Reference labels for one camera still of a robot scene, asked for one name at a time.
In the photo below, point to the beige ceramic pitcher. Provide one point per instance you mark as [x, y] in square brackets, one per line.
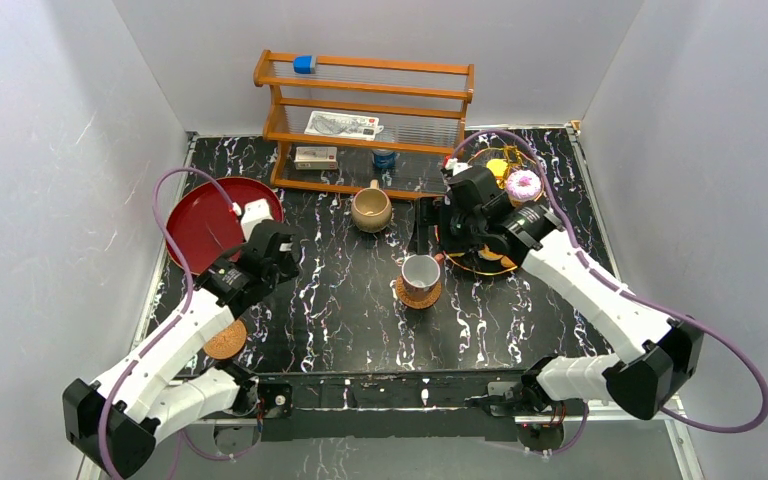
[371, 208]

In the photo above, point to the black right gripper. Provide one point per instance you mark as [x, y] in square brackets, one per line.
[428, 212]

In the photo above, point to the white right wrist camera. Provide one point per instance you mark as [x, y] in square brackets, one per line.
[452, 166]

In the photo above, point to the pink floral mug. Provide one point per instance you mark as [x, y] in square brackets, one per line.
[422, 271]

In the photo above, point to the woven rattan coaster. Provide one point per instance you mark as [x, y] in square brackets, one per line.
[227, 343]
[417, 299]

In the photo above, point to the orange round cookie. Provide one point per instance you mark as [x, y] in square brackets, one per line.
[498, 167]

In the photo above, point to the white plastic packet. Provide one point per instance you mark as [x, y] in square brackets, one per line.
[340, 125]

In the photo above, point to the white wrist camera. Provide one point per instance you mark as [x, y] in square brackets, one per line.
[250, 215]
[452, 166]

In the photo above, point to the red round tray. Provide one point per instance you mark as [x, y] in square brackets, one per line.
[186, 221]

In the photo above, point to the pink frosted donut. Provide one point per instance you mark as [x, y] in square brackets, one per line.
[523, 185]

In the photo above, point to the orange white round cake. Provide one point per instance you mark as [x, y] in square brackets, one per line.
[487, 254]

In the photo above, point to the small white red box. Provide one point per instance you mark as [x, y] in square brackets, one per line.
[315, 158]

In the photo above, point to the small orange macaron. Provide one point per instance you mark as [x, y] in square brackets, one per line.
[507, 264]

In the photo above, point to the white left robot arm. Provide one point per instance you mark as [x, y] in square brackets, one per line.
[117, 419]

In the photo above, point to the blue white eraser block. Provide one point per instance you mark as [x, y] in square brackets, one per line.
[304, 65]

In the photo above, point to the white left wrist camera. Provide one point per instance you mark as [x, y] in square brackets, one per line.
[250, 215]

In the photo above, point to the wooden shelf rack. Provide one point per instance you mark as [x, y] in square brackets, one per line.
[355, 102]

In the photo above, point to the three-tier glass gold stand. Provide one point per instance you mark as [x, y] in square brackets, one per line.
[517, 160]

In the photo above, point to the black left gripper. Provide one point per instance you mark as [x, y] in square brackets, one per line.
[284, 263]

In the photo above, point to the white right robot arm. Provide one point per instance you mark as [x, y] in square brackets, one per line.
[653, 354]

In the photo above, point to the blue bottle cap jar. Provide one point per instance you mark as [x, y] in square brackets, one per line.
[383, 158]

